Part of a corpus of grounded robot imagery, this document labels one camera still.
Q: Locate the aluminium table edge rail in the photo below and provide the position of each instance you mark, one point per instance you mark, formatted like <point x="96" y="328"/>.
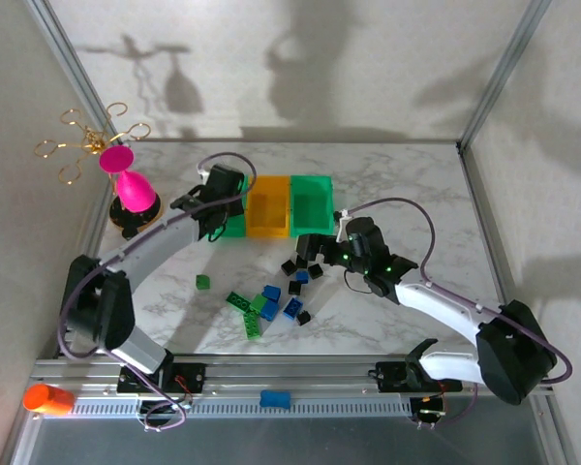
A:
<point x="319" y="141"/>
<point x="486" y="218"/>
<point x="98" y="218"/>

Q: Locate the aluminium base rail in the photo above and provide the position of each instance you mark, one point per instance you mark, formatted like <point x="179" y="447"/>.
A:
<point x="295" y="375"/>

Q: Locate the long green lego brick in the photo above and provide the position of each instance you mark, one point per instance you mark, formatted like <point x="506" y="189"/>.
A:
<point x="238" y="300"/>
<point x="252" y="325"/>

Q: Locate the pink cone stand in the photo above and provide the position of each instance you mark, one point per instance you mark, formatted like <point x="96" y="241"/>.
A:
<point x="134" y="191"/>

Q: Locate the green bin with blue bricks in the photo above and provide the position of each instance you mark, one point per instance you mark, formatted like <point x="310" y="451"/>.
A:
<point x="235" y="228"/>

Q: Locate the gold wine glass rack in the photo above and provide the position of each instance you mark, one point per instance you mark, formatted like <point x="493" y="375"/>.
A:
<point x="126" y="217"/>

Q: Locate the small blue lego brick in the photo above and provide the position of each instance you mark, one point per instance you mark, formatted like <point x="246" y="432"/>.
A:
<point x="302" y="277"/>

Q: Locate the long blue lego brick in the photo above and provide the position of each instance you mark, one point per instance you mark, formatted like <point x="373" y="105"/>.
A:
<point x="293" y="308"/>

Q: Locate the grey metal panel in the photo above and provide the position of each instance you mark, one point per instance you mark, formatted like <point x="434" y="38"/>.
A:
<point x="295" y="445"/>

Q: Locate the orange cylinder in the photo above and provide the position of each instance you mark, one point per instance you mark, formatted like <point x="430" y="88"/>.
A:
<point x="48" y="399"/>

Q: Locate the small green lego brick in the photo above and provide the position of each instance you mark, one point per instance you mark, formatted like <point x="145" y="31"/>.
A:
<point x="203" y="281"/>

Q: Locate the black lego brick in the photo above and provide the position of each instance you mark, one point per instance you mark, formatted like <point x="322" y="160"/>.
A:
<point x="301" y="262"/>
<point x="315" y="270"/>
<point x="303" y="318"/>
<point x="288" y="267"/>
<point x="295" y="288"/>

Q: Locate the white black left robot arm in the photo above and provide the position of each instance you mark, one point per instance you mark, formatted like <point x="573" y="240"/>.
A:
<point x="150" y="242"/>

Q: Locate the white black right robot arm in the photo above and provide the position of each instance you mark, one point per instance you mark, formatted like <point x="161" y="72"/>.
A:
<point x="440" y="310"/>

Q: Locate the blue brick on rail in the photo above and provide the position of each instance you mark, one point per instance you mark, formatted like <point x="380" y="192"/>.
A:
<point x="274" y="398"/>

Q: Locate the aluminium frame post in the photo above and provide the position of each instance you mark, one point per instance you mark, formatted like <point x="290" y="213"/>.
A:
<point x="75" y="72"/>
<point x="501" y="72"/>

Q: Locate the orange plastic bin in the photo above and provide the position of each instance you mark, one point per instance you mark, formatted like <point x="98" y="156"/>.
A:
<point x="266" y="228"/>

